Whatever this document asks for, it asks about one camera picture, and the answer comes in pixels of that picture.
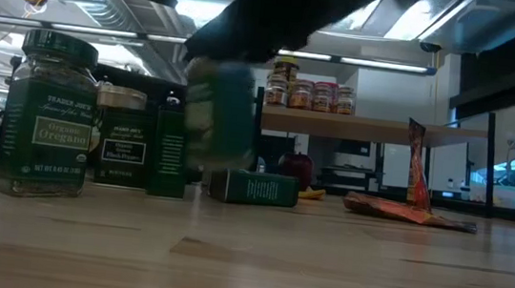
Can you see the dark red round object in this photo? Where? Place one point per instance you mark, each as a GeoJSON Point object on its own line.
{"type": "Point", "coordinates": [297, 172]}

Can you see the dark green pepper tin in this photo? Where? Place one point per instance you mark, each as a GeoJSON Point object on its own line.
{"type": "Point", "coordinates": [169, 154]}
{"type": "Point", "coordinates": [253, 189]}
{"type": "Point", "coordinates": [122, 158]}

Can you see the orange taco seasoning packet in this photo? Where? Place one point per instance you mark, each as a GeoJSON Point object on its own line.
{"type": "Point", "coordinates": [404, 212]}
{"type": "Point", "coordinates": [419, 180]}

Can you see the black ceiling dome camera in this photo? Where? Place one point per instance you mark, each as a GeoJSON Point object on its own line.
{"type": "Point", "coordinates": [429, 47]}

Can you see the long ceiling light rail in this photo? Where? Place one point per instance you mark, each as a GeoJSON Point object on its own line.
{"type": "Point", "coordinates": [92, 30]}

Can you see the wooden shelf with black frame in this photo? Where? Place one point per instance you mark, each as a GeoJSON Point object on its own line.
{"type": "Point", "coordinates": [360, 128]}

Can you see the green-lidded oregano spice jar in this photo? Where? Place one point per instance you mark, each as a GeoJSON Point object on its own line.
{"type": "Point", "coordinates": [222, 116]}
{"type": "Point", "coordinates": [44, 141]}

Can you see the wide jar with tan lid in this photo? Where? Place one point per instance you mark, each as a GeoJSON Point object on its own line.
{"type": "Point", "coordinates": [121, 98]}

